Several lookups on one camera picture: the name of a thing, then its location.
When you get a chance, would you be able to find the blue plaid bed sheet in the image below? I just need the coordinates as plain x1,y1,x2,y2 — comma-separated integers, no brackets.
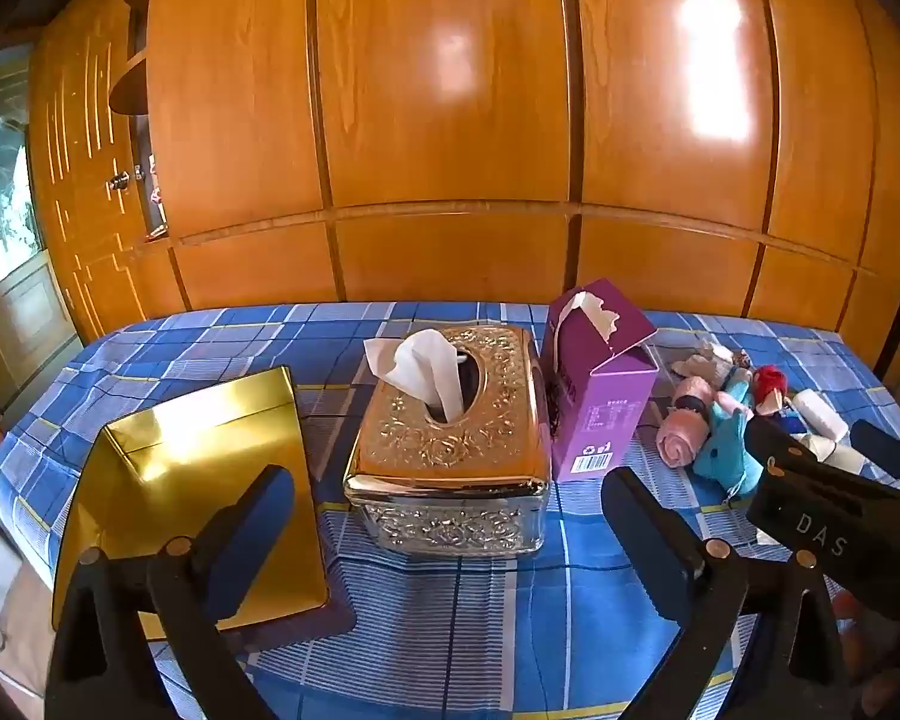
0,302,900,720

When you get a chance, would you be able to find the purple cardboard box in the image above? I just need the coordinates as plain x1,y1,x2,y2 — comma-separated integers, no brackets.
541,279,659,482

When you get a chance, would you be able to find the glass panelled door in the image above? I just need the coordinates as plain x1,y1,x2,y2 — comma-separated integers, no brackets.
0,45,76,413

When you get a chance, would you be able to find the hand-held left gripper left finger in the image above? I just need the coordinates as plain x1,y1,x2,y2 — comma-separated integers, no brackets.
45,463,297,720

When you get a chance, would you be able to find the wooden wardrobe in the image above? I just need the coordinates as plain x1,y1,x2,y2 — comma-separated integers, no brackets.
109,0,900,350

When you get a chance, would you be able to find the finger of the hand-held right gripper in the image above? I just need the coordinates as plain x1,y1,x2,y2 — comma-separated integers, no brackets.
745,414,818,481
851,418,900,482

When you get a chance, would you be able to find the gold metal tray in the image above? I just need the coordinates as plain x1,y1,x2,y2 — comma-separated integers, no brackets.
51,365,331,635

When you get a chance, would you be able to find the white tissue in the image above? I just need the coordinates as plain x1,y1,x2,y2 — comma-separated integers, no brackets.
364,328,466,421

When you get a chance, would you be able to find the white cloth roll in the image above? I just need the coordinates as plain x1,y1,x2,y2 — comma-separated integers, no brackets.
791,388,850,440

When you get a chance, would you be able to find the wooden door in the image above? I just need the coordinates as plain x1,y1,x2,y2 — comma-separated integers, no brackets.
28,0,185,346

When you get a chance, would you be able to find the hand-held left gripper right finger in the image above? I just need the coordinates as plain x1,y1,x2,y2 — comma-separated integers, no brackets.
601,465,867,720

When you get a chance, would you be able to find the pink towel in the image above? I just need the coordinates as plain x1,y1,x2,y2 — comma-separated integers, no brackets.
658,375,713,470

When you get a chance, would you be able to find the person's right hand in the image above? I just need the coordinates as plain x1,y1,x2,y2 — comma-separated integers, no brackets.
831,589,875,642

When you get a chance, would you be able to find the ornate gold tissue box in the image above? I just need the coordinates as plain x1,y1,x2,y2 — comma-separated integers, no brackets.
343,325,554,556

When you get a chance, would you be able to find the blue plush toy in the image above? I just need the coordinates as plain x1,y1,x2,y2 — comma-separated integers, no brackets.
694,371,766,496

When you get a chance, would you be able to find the white plush toy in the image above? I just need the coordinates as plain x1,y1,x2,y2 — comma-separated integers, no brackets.
671,341,737,385

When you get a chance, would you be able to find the red-haired doll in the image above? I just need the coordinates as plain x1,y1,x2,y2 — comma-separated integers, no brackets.
750,364,794,419

